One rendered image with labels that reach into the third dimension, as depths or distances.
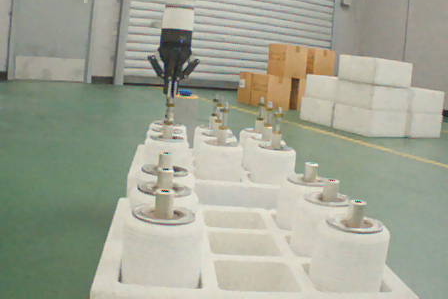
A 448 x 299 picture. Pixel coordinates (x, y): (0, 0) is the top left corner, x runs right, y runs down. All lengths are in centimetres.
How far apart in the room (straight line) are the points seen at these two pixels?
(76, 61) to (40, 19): 66
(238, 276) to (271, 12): 658
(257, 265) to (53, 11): 562
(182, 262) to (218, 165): 56
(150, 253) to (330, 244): 21
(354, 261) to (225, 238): 25
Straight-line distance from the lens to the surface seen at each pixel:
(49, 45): 619
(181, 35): 124
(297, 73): 502
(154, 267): 61
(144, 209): 64
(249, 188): 113
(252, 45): 707
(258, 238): 84
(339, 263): 65
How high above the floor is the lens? 44
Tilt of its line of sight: 7 degrees down
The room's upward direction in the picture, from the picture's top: 5 degrees clockwise
